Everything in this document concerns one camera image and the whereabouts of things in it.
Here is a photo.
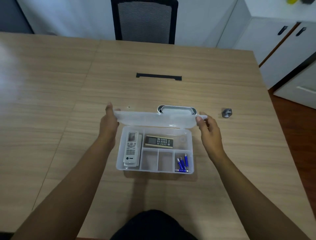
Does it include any black mesh office chair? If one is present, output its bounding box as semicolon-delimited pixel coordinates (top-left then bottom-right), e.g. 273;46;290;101
110;0;179;45

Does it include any clear plastic storage box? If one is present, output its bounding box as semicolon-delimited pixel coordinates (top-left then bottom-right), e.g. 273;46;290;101
114;105;208;175

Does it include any white drawer unit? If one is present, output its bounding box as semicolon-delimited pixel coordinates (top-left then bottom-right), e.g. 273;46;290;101
273;66;316;110

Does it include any person's right hand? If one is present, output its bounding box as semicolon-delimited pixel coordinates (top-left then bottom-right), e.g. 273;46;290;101
196;112;227;162

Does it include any black and gold remote control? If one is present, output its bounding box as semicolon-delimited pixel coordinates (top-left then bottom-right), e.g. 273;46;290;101
144;135;174;149

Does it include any white cabinet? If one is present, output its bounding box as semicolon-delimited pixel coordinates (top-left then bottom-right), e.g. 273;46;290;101
216;0;316;90

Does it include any white remote control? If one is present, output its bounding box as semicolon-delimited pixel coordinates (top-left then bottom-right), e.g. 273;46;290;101
123;132;143;167

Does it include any person's black clothing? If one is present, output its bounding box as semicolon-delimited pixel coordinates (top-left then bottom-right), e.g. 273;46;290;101
111;209;198;240

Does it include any person's left forearm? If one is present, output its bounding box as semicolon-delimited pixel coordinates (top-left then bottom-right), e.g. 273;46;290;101
11;139;115;240

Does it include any person's right forearm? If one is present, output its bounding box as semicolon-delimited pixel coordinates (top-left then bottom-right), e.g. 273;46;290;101
211;152;312;240

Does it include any person's left hand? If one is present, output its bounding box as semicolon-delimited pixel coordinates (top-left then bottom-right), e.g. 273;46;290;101
98;102;121;147

